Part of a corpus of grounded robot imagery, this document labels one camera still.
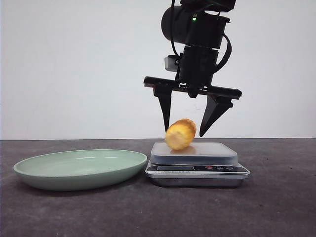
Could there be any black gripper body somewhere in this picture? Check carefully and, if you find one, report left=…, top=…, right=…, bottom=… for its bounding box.
left=144, top=46, right=242, bottom=100

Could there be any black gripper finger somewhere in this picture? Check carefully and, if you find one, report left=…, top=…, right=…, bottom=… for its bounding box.
left=153, top=86, right=172, bottom=131
left=199, top=95, right=233, bottom=137

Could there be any yellow corn cob piece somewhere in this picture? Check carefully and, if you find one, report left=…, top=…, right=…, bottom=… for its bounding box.
left=165, top=118, right=197, bottom=150

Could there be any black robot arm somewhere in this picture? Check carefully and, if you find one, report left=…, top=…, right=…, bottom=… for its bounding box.
left=144, top=0, right=242, bottom=136

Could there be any silver digital kitchen scale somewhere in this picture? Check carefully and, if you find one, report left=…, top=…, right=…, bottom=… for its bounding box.
left=145, top=142, right=250, bottom=187

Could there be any light green plate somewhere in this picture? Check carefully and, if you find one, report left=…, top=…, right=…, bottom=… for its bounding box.
left=13, top=149, right=147, bottom=191

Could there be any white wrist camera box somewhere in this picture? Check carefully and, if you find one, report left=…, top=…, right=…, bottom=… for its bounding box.
left=164, top=55, right=181, bottom=72

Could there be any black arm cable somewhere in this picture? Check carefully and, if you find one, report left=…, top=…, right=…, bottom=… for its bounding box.
left=170, top=0, right=233, bottom=74

